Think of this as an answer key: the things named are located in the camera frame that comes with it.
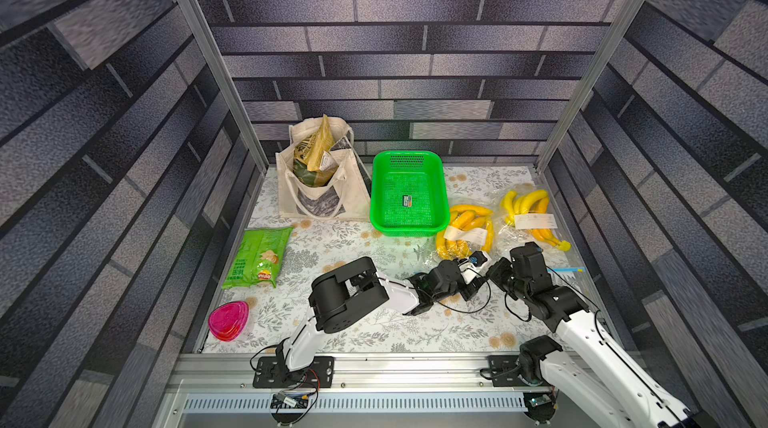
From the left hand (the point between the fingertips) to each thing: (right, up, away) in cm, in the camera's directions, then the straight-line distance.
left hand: (488, 269), depth 81 cm
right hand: (0, +1, +1) cm, 2 cm away
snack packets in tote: (-50, +31, +8) cm, 60 cm away
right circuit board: (+10, -31, -9) cm, 33 cm away
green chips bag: (-67, +2, +6) cm, 68 cm away
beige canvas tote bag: (-41, +20, +9) cm, 47 cm away
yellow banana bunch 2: (+22, +18, +19) cm, 34 cm away
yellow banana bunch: (-1, +10, +15) cm, 18 cm away
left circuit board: (-53, -32, -10) cm, 62 cm away
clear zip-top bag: (+19, +14, +16) cm, 29 cm away
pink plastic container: (-68, -10, -9) cm, 69 cm away
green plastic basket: (-20, +21, +29) cm, 42 cm away
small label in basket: (-21, +19, +28) cm, 39 cm away
